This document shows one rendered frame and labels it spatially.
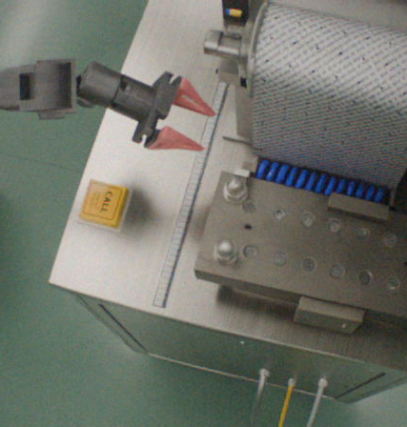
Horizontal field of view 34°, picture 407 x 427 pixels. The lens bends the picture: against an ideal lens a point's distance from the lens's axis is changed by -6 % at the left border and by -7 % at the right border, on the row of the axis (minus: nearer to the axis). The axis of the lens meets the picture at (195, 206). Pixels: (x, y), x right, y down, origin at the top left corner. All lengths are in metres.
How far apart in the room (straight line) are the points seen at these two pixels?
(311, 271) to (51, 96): 0.45
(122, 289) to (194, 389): 0.91
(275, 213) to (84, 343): 1.15
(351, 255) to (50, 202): 1.37
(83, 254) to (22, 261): 1.02
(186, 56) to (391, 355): 0.67
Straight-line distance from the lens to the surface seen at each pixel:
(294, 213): 1.06
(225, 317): 1.15
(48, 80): 0.97
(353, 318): 1.04
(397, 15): 1.00
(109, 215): 1.19
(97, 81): 0.98
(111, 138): 1.27
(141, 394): 2.05
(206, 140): 1.24
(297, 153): 1.05
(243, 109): 1.14
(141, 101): 0.99
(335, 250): 1.05
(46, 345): 2.13
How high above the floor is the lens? 2.03
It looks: 70 degrees down
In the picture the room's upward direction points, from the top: 11 degrees counter-clockwise
